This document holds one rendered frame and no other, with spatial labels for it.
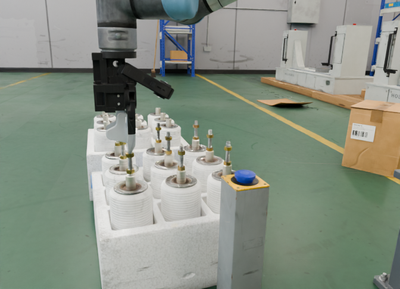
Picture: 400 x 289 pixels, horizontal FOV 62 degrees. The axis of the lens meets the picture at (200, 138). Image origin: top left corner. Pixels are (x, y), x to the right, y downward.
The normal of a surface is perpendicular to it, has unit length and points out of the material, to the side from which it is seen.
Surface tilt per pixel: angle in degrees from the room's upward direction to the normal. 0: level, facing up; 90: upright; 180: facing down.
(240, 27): 90
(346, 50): 90
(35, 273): 0
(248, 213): 90
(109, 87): 90
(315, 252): 0
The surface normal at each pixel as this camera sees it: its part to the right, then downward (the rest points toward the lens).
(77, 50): 0.18, 0.27
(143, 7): -0.22, 0.75
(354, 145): -0.64, 0.18
